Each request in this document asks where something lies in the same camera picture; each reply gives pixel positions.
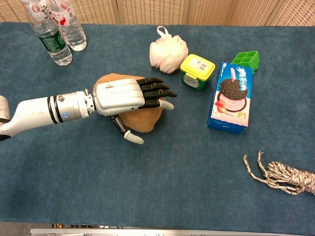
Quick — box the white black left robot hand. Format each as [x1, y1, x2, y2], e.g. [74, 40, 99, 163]
[93, 77, 178, 145]

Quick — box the brown plush toy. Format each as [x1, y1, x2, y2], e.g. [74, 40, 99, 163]
[93, 72, 164, 134]

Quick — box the white mesh bath sponge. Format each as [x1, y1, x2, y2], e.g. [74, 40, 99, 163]
[149, 25, 189, 74]

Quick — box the red label water bottle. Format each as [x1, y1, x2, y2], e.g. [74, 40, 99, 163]
[48, 0, 88, 52]

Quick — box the yellow lid green container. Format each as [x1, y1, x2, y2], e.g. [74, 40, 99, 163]
[180, 54, 216, 91]

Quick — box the green label water bottle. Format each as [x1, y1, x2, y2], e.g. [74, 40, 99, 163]
[20, 0, 73, 66]

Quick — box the blue felt table cloth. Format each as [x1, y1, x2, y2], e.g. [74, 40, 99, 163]
[0, 21, 315, 229]

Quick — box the woven folding screen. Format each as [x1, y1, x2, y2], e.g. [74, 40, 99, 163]
[0, 0, 315, 27]

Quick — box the blue Oreo cookie box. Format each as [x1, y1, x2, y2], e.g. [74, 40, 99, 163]
[206, 61, 254, 135]

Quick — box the green plastic grid tray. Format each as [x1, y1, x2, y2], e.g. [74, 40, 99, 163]
[230, 50, 261, 72]

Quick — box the silver metal rail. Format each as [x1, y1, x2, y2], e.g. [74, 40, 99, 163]
[30, 228, 315, 236]

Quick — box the white brown braided rope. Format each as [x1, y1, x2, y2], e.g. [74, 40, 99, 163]
[243, 150, 315, 196]

